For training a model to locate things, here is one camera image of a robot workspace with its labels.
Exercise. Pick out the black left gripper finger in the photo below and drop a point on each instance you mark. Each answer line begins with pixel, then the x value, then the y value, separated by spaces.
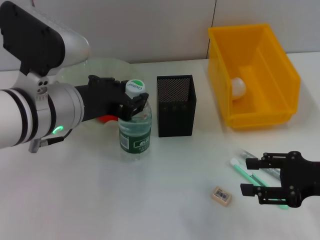
pixel 105 80
pixel 135 106

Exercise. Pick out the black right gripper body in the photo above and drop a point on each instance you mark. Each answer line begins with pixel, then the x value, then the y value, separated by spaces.
pixel 302 177

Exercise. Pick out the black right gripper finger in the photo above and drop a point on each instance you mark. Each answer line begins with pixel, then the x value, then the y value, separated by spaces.
pixel 247 190
pixel 253 163

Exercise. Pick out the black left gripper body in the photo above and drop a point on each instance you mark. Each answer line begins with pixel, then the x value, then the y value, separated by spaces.
pixel 100 102

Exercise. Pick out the mint green utility knife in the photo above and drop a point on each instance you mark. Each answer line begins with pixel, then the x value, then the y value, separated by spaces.
pixel 240 168

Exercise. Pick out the beige barcode eraser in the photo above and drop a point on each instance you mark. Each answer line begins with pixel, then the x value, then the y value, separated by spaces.
pixel 222 196

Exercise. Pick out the clear green-label water bottle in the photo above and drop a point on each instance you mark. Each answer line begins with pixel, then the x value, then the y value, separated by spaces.
pixel 135 140

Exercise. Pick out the white paper ball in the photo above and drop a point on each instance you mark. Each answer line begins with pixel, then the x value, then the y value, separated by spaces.
pixel 238 87

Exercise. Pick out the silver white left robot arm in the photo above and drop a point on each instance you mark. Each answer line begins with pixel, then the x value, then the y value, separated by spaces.
pixel 25 117

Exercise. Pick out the grey marker pen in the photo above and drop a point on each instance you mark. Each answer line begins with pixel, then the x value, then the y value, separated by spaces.
pixel 247 154

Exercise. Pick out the pale green glass fruit plate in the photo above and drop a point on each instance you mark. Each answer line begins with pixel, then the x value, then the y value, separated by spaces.
pixel 105 67

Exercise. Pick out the black mesh pen holder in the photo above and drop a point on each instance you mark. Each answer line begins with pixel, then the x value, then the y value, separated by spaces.
pixel 175 120

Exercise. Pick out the yellow plastic bin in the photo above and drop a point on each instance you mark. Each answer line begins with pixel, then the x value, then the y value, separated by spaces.
pixel 270 100

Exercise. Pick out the left wrist camera housing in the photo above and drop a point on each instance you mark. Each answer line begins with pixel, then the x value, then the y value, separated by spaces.
pixel 32 42

